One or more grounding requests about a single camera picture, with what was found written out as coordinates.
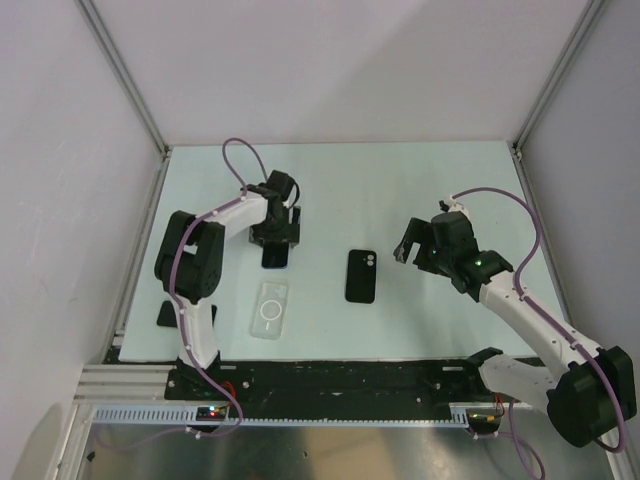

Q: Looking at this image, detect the black smartphone blue edge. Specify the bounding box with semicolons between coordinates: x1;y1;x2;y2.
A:
261;243;290;270

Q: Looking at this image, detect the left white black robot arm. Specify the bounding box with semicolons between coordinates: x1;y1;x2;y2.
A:
154;192;302;399

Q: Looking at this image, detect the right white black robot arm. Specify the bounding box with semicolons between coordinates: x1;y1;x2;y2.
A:
394;212;638;447

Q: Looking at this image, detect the clear magsafe phone case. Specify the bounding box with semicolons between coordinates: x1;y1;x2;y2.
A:
249;281;290;340

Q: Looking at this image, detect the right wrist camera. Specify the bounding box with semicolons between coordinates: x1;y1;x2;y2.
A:
431;211;475;248

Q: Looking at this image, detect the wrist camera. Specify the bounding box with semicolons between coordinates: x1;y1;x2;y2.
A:
266;170;300;207
431;211;475;248

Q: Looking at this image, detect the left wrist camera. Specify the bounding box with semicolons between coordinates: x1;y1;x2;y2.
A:
266;170;300;207

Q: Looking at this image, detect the white slotted cable duct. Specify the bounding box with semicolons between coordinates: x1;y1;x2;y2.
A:
92;404;474;430

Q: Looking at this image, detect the aluminium front frame rail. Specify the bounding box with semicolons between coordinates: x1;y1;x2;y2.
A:
74;364;173;404

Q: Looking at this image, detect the right aluminium frame post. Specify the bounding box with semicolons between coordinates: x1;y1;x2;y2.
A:
509;0;609;154

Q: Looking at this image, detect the aluminium frame post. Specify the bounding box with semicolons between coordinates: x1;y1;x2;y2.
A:
74;0;171;156
509;0;609;154

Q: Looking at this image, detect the left aluminium frame post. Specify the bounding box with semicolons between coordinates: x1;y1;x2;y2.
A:
74;0;171;156

